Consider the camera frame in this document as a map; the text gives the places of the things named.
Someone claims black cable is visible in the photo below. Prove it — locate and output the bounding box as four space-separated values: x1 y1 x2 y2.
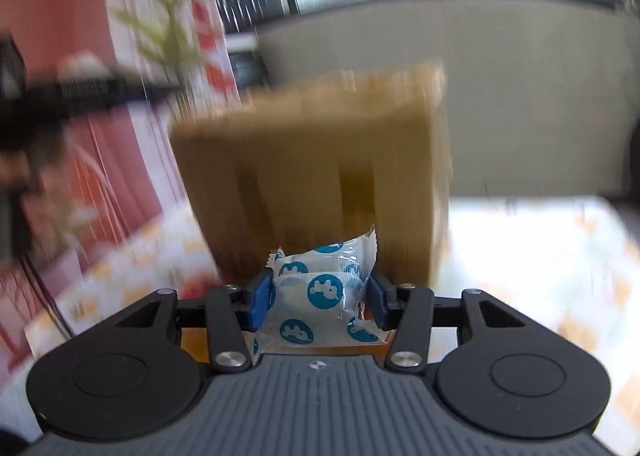
19 254 74 339

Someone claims floral checkered tablecloth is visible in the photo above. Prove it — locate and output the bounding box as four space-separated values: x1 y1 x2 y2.
0 192 640 456

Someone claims orange white biscuit pack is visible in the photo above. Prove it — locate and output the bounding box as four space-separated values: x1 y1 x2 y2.
181 328 395 363

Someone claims black exercise bike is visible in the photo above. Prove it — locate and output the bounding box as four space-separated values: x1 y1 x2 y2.
623 121 640 204

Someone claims white blue candy packet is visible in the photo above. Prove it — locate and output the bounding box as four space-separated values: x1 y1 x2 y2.
245 230 390 356

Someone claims brown cardboard box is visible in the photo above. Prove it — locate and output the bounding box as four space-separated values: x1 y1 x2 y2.
169 62 452 286

